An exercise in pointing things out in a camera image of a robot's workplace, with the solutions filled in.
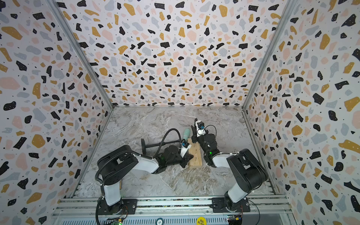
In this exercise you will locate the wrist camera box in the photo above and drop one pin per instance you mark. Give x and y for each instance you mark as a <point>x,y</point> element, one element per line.
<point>200,128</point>
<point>185,146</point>

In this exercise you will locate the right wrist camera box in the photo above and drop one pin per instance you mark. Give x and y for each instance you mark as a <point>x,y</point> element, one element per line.
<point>200,128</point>

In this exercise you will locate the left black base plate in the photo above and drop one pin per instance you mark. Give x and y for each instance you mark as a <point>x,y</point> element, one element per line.
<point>123,207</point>

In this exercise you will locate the black disc stand rod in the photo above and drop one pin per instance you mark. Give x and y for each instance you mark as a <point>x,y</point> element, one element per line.
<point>145,146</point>

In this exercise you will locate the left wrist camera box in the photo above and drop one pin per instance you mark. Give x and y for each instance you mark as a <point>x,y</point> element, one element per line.
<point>185,146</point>

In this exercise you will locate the wooden plank block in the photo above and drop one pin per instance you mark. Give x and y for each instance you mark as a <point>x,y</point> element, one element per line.
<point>195,150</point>

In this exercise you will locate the aluminium rail frame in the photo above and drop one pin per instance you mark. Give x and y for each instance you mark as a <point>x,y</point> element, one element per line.
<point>264,210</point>

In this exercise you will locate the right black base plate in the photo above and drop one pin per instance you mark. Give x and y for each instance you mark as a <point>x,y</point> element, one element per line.
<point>223,205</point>

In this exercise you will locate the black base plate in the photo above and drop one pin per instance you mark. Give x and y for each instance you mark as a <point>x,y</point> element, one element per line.
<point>223,205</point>
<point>123,207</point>

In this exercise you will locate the yellow round sticker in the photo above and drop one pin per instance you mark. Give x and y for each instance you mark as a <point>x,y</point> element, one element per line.
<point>201,221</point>

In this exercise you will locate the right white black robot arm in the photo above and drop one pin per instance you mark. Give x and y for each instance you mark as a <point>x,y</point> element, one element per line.
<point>249,174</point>

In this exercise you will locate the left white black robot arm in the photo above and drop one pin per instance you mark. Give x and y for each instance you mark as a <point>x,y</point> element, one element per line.
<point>117,164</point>

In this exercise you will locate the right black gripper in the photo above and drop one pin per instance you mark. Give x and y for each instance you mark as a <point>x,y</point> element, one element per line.
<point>199,138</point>

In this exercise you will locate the mint green handle tool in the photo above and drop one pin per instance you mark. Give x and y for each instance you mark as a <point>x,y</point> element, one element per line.
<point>186,134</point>

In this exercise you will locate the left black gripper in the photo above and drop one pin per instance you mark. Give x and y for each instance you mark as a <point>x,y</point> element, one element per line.
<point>184,157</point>

